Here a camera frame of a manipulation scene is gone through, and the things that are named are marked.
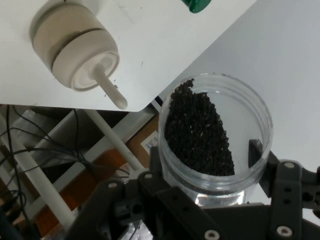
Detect spice bottle with green cap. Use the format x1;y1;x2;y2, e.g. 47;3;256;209
181;0;212;14

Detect tangled thin black cables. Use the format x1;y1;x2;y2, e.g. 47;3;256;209
0;104;131;240

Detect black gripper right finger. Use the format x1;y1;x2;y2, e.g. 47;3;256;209
248;138;320;240

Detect cardboard box with white label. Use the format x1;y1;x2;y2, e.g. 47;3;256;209
124;114;161;161

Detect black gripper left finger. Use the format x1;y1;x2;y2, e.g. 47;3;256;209
67;146;228;240

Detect white round tube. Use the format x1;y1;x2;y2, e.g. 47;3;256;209
84;109;143;173
14;142;76;228

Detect beige pestle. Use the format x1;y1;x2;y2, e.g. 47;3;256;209
92;63;128;110

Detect orange panel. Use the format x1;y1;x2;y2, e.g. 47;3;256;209
34;147;131;237

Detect clear jar with black seeds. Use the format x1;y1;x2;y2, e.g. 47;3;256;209
157;72;275;208

